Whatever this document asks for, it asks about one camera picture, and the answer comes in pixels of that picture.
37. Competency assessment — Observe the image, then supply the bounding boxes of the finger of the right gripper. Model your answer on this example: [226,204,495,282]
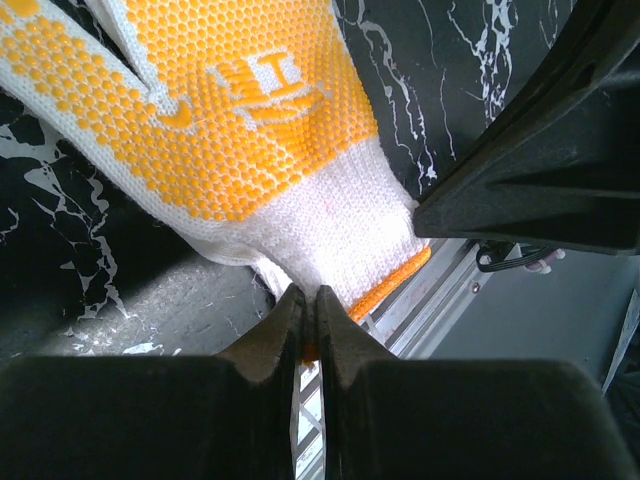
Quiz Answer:
[413,1,639,255]

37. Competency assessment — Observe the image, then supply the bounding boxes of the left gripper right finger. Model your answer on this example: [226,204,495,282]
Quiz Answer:
[315,286,639,479]

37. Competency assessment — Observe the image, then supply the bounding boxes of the aluminium front rail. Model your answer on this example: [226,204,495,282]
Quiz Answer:
[294,239,486,479]

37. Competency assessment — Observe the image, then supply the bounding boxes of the yellow dotted work glove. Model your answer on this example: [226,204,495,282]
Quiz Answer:
[1,1,431,320]

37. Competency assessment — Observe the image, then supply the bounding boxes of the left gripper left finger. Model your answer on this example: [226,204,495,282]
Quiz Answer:
[1,286,306,479]

